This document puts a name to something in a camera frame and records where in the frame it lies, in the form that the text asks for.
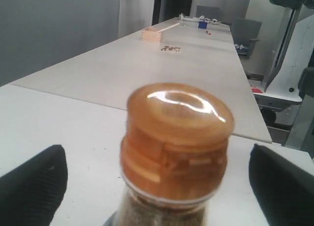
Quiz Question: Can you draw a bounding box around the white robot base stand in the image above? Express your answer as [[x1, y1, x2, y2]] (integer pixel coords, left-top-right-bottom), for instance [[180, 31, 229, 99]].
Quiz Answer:
[[252, 0, 314, 110]]

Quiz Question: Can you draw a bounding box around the blue small box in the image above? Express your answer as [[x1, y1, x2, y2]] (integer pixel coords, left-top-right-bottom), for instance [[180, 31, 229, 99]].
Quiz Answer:
[[198, 21, 208, 29]]

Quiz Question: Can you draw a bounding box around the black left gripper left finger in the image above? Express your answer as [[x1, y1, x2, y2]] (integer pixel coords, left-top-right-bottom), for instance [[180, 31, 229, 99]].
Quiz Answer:
[[0, 145, 68, 226]]

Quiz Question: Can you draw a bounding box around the small wooden box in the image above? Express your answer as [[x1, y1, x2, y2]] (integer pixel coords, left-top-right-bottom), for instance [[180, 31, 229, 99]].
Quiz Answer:
[[141, 23, 180, 43]]

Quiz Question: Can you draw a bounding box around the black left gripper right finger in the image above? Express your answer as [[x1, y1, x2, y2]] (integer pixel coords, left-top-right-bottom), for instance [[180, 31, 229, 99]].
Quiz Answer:
[[248, 144, 314, 226]]

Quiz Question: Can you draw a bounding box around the grey office chair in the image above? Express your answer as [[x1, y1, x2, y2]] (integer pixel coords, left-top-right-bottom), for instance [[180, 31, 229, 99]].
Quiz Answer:
[[231, 18, 262, 59]]

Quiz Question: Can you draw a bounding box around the dark soy sauce bottle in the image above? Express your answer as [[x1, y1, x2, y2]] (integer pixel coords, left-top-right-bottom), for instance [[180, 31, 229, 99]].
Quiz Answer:
[[105, 83, 235, 226]]

